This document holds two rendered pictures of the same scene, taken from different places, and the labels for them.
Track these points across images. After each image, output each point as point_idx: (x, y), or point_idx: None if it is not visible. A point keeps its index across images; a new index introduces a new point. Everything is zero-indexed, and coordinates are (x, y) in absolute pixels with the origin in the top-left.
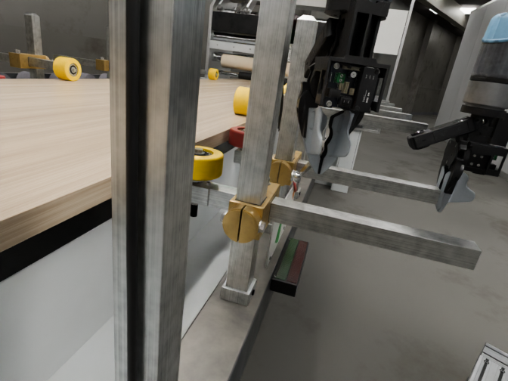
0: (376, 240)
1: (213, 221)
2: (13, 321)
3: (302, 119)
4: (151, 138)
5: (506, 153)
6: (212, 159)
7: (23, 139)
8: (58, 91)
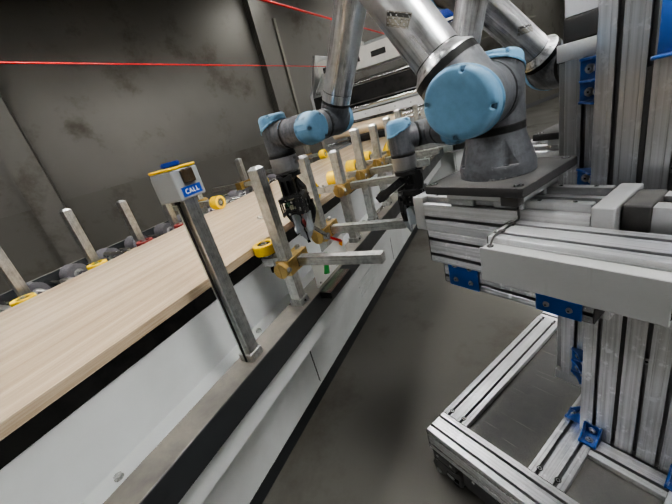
0: (341, 261)
1: (312, 270)
2: (209, 326)
3: (291, 219)
4: (207, 261)
5: (421, 191)
6: (267, 245)
7: (196, 260)
8: (213, 222)
